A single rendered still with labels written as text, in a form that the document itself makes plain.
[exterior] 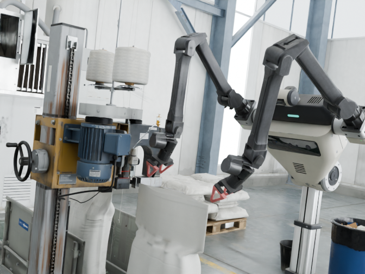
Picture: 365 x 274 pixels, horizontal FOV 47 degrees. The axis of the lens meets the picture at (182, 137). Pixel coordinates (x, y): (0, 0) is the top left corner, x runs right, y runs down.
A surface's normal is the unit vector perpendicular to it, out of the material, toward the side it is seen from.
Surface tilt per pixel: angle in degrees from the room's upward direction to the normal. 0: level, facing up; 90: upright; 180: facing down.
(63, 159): 90
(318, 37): 90
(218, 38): 90
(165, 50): 90
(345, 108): 112
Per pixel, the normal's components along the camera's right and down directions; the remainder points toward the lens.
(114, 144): -0.40, 0.00
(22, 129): 0.67, 0.11
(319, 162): -0.66, 0.60
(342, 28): -0.73, -0.04
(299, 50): 0.36, 0.46
